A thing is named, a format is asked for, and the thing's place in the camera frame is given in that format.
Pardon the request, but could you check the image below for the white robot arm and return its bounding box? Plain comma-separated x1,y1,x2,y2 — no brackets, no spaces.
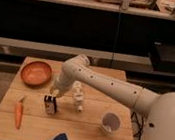
51,54,175,140

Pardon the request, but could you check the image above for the wooden table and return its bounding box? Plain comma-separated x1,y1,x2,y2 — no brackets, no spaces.
0,48,150,140

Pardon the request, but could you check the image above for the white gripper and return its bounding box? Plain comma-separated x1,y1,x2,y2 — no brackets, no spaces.
49,77,70,98

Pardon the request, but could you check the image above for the white crumpled object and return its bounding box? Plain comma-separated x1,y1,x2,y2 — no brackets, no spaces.
72,81,84,112

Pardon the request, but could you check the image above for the orange wooden bowl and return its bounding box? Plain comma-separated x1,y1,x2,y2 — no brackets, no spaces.
20,61,52,86

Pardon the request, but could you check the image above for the white plastic cup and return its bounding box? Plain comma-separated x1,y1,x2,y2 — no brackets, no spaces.
100,112,121,135

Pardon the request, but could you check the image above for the orange toy carrot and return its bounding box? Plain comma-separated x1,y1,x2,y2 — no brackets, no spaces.
14,98,24,129

